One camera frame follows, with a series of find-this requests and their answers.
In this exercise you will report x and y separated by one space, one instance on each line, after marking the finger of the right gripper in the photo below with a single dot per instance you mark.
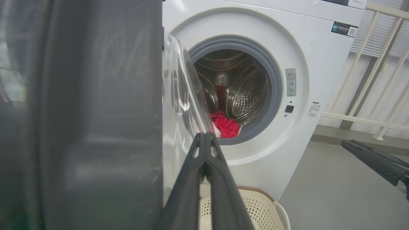
383 153
377 163

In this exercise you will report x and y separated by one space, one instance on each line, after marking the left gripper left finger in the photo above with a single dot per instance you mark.
185 198

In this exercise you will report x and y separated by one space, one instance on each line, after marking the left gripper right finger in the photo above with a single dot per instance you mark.
227 198

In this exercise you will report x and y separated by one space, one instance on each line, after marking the red cloth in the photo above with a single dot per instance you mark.
227 126

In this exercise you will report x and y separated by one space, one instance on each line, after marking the dark washing machine door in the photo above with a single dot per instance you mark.
96 111

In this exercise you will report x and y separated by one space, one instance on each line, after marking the cream perforated laundry basket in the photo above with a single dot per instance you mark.
265 210

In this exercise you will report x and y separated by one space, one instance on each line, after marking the white front-load washing machine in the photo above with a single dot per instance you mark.
319 64

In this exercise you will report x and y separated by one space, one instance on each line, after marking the grey warning sticker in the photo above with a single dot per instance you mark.
290 82

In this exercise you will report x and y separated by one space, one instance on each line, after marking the white window blinds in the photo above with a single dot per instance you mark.
380 35

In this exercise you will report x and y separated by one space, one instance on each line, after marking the black QR code sticker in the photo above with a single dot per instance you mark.
343 29

